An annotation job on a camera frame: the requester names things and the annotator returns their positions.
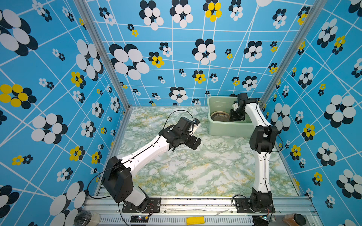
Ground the brownish clear glass plate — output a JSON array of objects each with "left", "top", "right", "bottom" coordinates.
[{"left": 210, "top": 111, "right": 230, "bottom": 122}]

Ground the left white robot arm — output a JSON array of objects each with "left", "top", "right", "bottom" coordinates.
[{"left": 102, "top": 117, "right": 201, "bottom": 211}]

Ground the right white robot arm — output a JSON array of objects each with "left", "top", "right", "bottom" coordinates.
[{"left": 230, "top": 93, "right": 278, "bottom": 213}]

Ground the light green plastic bin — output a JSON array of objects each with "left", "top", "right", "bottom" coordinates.
[{"left": 207, "top": 96, "right": 271, "bottom": 137}]

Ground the brown jar black lid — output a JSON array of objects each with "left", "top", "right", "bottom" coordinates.
[{"left": 282, "top": 213, "right": 306, "bottom": 226}]

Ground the clear glass lid jar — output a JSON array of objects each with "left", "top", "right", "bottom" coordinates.
[{"left": 74, "top": 211, "right": 100, "bottom": 226}]

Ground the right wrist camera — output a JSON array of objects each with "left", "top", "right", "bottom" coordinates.
[{"left": 232, "top": 102, "right": 239, "bottom": 111}]

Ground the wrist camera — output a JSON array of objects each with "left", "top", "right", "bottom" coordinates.
[
  {"left": 232, "top": 102, "right": 239, "bottom": 111},
  {"left": 191, "top": 118, "right": 200, "bottom": 134}
]

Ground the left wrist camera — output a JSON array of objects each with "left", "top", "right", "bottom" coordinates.
[{"left": 191, "top": 118, "right": 200, "bottom": 134}]

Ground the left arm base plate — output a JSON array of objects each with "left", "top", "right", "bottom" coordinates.
[{"left": 122, "top": 197, "right": 161, "bottom": 213}]

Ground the aluminium front rail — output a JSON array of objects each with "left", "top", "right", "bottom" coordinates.
[{"left": 84, "top": 196, "right": 323, "bottom": 226}]

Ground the yellow tag on rail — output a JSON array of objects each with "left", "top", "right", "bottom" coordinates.
[{"left": 186, "top": 217, "right": 205, "bottom": 226}]

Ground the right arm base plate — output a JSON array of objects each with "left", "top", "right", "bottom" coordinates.
[{"left": 232, "top": 197, "right": 276, "bottom": 214}]

